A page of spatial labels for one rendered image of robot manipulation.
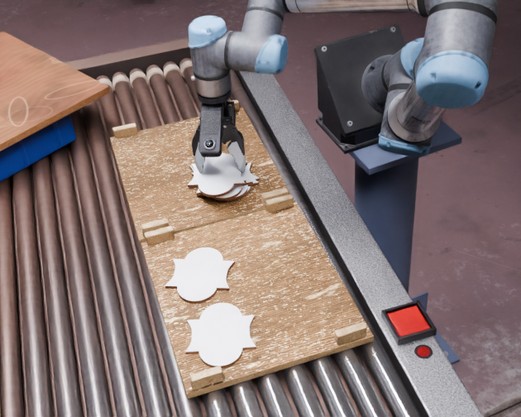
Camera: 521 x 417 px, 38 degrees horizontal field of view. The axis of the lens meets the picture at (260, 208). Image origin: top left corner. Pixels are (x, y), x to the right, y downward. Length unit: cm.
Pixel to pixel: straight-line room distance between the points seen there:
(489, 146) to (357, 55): 162
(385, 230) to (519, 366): 73
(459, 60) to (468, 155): 211
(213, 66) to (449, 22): 47
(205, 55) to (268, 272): 45
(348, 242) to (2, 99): 94
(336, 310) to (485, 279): 146
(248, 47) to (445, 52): 39
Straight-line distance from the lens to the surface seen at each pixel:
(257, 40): 149
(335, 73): 191
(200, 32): 150
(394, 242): 217
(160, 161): 184
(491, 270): 289
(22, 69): 213
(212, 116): 158
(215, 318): 143
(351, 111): 190
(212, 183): 168
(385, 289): 151
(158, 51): 227
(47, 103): 195
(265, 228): 161
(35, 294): 161
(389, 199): 206
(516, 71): 403
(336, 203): 169
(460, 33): 132
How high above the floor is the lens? 201
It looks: 40 degrees down
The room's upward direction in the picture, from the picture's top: 5 degrees counter-clockwise
